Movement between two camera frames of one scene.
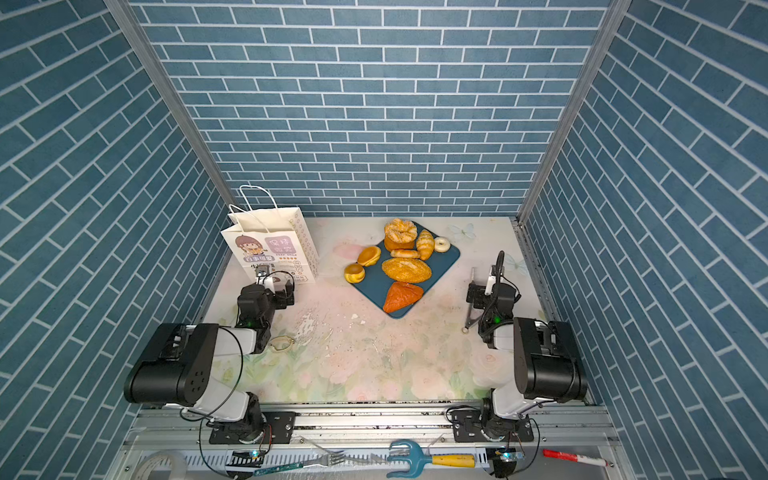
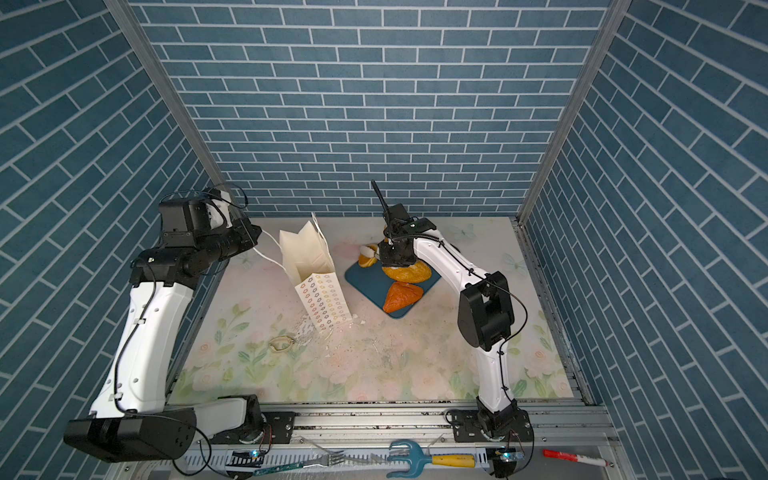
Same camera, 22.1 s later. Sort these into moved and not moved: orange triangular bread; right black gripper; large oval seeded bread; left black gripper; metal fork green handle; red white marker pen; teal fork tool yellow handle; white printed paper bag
Moved: white printed paper bag; left black gripper; right black gripper
Not moved: teal fork tool yellow handle; orange triangular bread; metal fork green handle; large oval seeded bread; red white marker pen
